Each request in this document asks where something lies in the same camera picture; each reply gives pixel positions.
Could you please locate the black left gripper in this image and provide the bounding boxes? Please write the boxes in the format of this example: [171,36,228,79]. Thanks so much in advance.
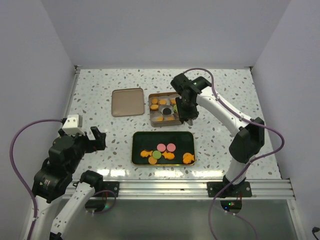
[66,125,106,173]

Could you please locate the green sandwich cookie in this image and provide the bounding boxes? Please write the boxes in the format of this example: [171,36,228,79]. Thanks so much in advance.
[173,105,178,113]
[152,150,162,160]

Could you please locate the black sandwich cookie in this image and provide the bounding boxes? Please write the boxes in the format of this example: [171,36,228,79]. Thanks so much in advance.
[162,107,172,115]

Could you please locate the orange flower cookie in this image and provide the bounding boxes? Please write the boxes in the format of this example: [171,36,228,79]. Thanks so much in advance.
[165,116,175,121]

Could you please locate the orange dotted round cookie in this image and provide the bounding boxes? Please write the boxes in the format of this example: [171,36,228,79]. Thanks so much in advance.
[150,104,159,111]

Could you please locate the gold tin lid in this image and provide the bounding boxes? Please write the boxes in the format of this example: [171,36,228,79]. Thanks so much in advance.
[111,88,145,118]

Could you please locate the silver metal tongs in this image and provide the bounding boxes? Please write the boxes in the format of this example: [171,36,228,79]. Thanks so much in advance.
[175,113,194,126]

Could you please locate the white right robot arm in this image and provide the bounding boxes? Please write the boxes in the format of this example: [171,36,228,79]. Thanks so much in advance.
[170,73,265,197]

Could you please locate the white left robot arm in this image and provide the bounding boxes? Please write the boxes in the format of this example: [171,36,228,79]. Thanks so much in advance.
[23,126,106,240]

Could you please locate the gold cookie tin box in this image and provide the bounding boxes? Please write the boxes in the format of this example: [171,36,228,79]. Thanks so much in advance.
[148,92,181,128]

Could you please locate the orange fish cookie left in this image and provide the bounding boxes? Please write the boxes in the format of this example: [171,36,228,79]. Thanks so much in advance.
[140,150,153,158]

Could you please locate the orange fish cookie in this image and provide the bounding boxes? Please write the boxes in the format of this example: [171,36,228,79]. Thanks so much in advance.
[182,152,195,165]
[140,150,153,158]
[162,151,175,160]

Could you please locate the dark green gold-rimmed tray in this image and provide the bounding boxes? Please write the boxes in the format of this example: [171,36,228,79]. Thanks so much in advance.
[131,131,196,167]

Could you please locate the plain orange round cookie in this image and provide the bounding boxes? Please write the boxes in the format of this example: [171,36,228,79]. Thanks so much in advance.
[148,156,158,165]

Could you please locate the pink sandwich cookie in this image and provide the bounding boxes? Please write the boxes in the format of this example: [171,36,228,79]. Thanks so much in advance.
[157,143,167,153]
[166,143,176,152]

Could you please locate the orange fish cookie centre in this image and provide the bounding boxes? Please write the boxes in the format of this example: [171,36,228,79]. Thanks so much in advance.
[162,151,175,160]

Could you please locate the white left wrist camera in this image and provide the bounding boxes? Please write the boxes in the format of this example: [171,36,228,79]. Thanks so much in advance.
[62,114,85,136]

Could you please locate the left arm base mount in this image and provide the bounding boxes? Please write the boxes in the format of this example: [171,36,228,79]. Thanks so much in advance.
[99,181,120,199]

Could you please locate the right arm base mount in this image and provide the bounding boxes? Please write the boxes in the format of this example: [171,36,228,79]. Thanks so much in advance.
[206,181,253,199]

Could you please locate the aluminium table rail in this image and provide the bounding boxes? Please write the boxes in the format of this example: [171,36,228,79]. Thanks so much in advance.
[117,179,295,200]

